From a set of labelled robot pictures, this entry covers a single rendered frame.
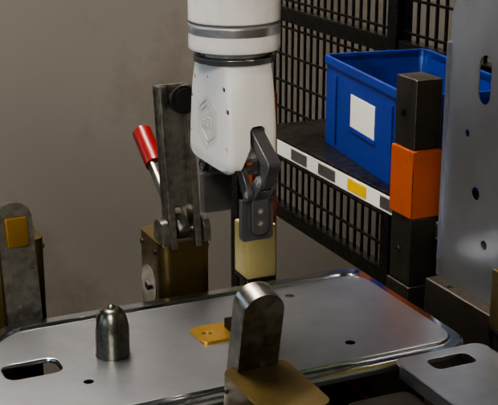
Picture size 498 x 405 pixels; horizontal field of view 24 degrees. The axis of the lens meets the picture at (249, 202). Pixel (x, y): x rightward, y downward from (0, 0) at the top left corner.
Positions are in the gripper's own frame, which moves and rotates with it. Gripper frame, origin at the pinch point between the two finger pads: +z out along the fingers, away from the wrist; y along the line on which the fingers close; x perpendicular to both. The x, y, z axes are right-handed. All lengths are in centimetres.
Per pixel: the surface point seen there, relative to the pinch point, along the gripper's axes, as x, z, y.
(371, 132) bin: 34.8, 3.4, -33.9
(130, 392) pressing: -13.8, 11.9, 8.4
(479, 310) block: 24.8, 12.2, 5.5
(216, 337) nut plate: -2.7, 11.6, 1.3
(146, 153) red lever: -0.9, -0.7, -22.4
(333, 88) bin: 37, 1, -48
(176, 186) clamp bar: -0.4, 1.1, -14.5
